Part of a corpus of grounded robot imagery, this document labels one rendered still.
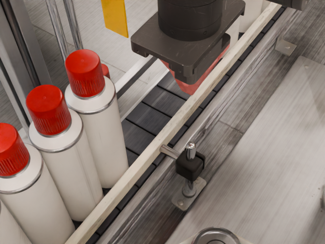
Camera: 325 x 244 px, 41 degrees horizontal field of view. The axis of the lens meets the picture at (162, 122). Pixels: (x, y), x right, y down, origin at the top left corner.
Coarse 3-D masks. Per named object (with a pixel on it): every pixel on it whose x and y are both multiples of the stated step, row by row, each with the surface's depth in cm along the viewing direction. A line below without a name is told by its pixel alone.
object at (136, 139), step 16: (240, 64) 70; (160, 80) 66; (224, 80) 66; (160, 96) 64; (176, 96) 64; (208, 96) 64; (144, 112) 62; (160, 112) 62; (176, 112) 62; (128, 128) 61; (144, 128) 61; (160, 128) 60; (128, 144) 59; (144, 144) 59; (128, 160) 57; (160, 160) 57; (144, 176) 56; (128, 192) 55; (80, 224) 52; (96, 240) 51
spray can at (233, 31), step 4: (240, 16) 63; (236, 20) 62; (240, 20) 64; (232, 24) 62; (236, 24) 63; (232, 28) 63; (236, 28) 64; (228, 32) 64; (232, 32) 64; (236, 32) 65; (232, 36) 64; (236, 36) 65; (232, 40) 65; (236, 40) 66; (232, 44) 66; (228, 48) 66; (224, 56) 67; (220, 60) 68
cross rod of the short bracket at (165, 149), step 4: (164, 144) 55; (160, 148) 55; (164, 148) 55; (168, 148) 55; (164, 152) 55; (168, 152) 54; (172, 152) 54; (176, 152) 54; (168, 156) 55; (172, 156) 54; (176, 156) 54
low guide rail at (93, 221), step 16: (272, 16) 71; (256, 32) 68; (240, 48) 65; (224, 64) 63; (208, 80) 61; (192, 96) 59; (192, 112) 60; (176, 128) 57; (160, 144) 55; (144, 160) 53; (128, 176) 52; (112, 192) 51; (96, 208) 50; (112, 208) 51; (96, 224) 49; (80, 240) 48
